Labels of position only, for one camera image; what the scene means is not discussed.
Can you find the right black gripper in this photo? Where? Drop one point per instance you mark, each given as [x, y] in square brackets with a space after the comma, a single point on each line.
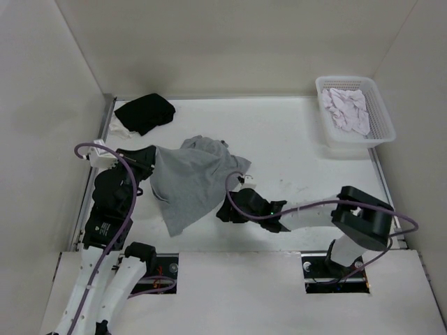
[225, 211]

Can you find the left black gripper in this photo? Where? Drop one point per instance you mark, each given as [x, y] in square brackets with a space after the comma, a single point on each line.
[144, 158]

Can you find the grey tank top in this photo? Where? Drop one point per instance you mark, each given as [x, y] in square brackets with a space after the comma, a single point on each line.
[190, 182]

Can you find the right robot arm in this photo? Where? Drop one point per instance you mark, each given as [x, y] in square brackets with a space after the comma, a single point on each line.
[364, 221]

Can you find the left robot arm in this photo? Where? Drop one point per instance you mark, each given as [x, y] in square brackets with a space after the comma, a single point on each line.
[109, 269]

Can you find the folded white tank top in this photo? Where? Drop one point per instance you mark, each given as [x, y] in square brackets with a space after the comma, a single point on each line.
[118, 129]

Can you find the folded black tank top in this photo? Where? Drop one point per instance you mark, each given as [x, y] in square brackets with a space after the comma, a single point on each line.
[145, 113]

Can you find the crumpled pink tank top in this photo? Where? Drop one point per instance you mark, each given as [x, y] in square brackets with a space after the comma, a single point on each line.
[348, 109]

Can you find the white plastic basket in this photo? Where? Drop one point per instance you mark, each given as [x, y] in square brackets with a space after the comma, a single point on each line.
[381, 126]

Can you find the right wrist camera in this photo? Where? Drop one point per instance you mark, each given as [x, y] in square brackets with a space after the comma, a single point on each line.
[247, 181]

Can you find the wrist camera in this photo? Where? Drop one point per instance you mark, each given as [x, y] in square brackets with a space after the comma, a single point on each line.
[100, 158]
[247, 181]

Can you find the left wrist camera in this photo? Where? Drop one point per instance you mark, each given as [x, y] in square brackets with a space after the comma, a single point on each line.
[100, 158]

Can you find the left metal table rail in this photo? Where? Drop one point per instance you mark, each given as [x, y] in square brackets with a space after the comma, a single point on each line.
[75, 236]

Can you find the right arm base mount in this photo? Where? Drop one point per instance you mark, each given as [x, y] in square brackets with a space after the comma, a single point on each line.
[323, 276]

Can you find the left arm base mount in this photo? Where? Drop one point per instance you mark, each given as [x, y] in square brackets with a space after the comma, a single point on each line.
[162, 274]

